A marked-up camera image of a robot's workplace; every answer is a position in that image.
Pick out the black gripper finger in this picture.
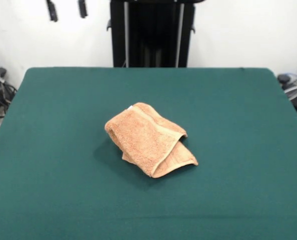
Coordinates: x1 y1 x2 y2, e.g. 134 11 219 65
45 0 59 23
77 0 89 19

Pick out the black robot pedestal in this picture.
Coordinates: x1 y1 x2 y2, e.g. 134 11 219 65
106 0 197 68

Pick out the tan terry towel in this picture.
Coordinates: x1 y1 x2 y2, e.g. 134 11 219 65
104 101 199 179

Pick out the dark green table cloth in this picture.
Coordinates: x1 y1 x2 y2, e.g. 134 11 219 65
0 66 297 240

